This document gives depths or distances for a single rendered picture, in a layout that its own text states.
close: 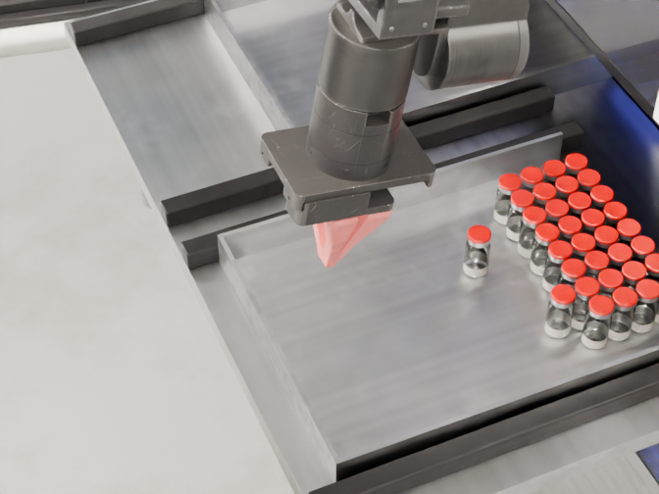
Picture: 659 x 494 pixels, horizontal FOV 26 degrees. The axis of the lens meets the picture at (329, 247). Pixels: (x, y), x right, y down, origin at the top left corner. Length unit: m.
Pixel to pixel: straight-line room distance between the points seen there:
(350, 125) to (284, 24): 0.63
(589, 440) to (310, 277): 0.28
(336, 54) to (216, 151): 0.52
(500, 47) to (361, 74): 0.09
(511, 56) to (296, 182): 0.16
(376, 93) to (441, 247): 0.42
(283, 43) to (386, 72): 0.63
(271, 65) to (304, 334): 0.36
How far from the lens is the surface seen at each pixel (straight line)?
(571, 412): 1.15
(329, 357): 1.19
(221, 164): 1.35
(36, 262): 2.51
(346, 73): 0.87
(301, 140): 0.94
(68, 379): 2.33
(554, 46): 1.50
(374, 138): 0.89
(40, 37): 1.66
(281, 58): 1.47
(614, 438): 1.16
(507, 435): 1.13
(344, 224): 0.93
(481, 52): 0.89
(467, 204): 1.31
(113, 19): 1.50
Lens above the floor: 1.80
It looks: 47 degrees down
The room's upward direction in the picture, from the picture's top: straight up
